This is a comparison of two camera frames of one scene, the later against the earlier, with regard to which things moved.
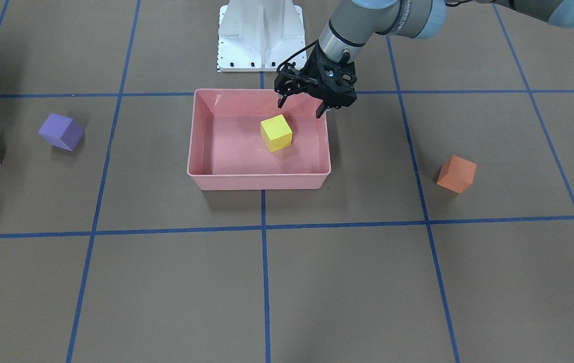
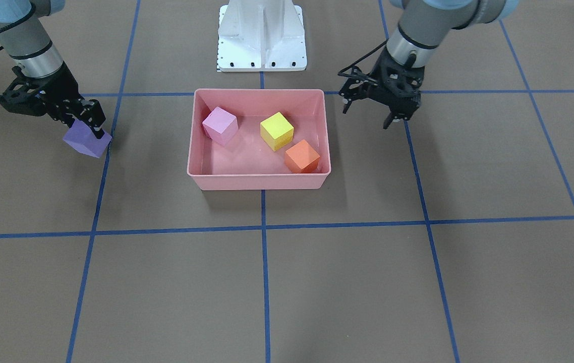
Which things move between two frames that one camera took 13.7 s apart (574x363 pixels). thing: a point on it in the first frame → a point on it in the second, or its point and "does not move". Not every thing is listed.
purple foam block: [63, 131] → [82, 137]
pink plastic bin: [241, 140] does not move
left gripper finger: [281, 101] → [346, 105]
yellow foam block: [276, 133] does not move
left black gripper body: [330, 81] → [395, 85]
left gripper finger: [321, 110] → [388, 120]
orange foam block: [457, 174] → [301, 158]
